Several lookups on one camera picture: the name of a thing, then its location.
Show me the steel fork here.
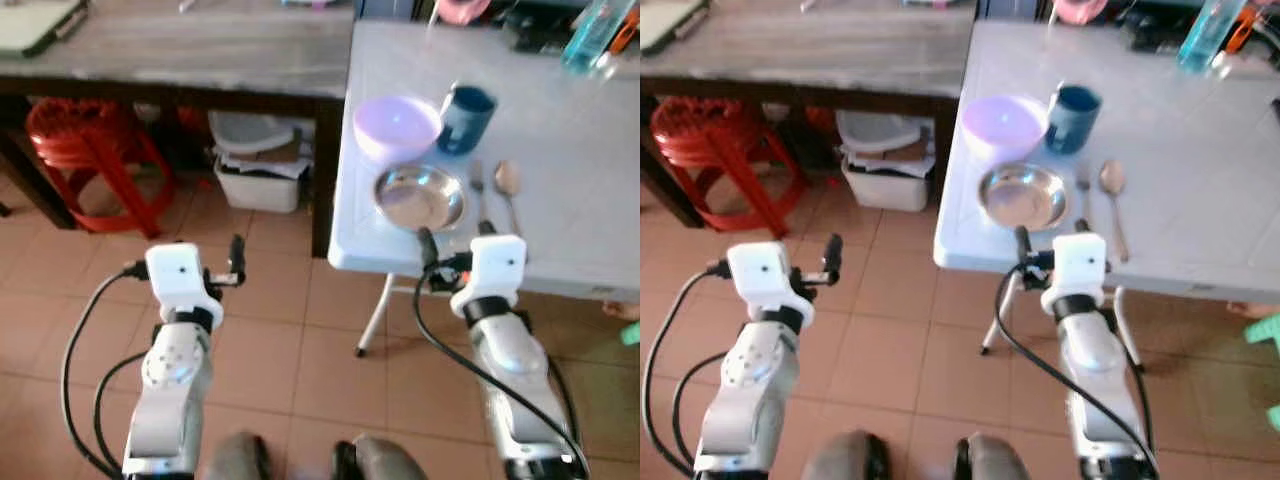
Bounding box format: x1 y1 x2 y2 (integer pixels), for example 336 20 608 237
469 159 488 227
1074 159 1094 224

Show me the round steel plate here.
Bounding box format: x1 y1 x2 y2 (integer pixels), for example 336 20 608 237
372 164 469 234
977 162 1070 232

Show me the steel spoon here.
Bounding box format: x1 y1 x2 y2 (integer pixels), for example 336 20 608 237
1097 159 1132 264
493 159 524 239

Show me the white plastic bin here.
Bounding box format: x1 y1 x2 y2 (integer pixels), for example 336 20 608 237
834 109 938 214
207 109 313 215

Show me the white folding table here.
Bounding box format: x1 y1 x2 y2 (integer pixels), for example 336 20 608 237
327 19 641 359
932 19 1280 374

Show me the dark blue cup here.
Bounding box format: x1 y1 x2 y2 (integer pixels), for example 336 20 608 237
1044 84 1104 157
437 84 499 157

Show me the purple plastic bowl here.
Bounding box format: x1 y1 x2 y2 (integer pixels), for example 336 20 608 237
352 94 445 167
961 94 1050 167

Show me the red plastic stool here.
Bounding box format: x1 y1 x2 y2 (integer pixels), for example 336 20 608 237
649 96 810 234
24 96 177 240

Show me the left robot leg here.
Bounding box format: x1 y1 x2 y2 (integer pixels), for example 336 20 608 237
203 431 272 480
799 430 892 480

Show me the robot leg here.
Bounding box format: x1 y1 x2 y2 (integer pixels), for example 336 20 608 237
799 430 892 480
333 434 433 480
952 434 1033 480
203 431 272 480

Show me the right robot leg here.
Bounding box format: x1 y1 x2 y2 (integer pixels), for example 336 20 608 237
952 434 1033 480
333 434 433 480

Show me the grey wooden table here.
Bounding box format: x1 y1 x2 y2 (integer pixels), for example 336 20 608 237
640 0 978 233
0 0 358 259

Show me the black device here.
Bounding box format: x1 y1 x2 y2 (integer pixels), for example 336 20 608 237
503 4 583 57
1124 4 1197 57

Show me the pink round container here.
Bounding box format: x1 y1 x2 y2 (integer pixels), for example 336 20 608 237
1052 0 1110 27
436 0 492 27

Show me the clear blue bottle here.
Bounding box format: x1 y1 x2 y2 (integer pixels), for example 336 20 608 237
1176 0 1252 74
559 0 637 75

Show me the orange object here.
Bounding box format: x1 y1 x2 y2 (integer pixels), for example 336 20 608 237
609 9 641 55
1224 9 1258 55

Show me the white flat tray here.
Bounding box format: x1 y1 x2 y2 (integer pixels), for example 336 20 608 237
0 0 91 59
640 0 713 57

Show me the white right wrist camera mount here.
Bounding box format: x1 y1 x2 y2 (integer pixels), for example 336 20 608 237
1040 232 1109 313
449 234 529 317

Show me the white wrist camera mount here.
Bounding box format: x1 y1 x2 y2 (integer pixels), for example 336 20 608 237
726 240 802 323
145 242 224 327
1040 232 1109 313
449 234 529 317

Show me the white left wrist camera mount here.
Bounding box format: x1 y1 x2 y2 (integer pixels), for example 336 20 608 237
145 242 224 327
726 240 802 323

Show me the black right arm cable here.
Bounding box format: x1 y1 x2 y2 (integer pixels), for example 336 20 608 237
993 262 1162 479
411 268 592 479

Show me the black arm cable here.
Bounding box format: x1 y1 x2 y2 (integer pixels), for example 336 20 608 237
993 262 1162 479
641 260 733 479
411 268 592 479
59 260 153 479

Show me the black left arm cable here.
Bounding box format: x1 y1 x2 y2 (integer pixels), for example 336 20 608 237
641 260 733 479
59 260 153 479

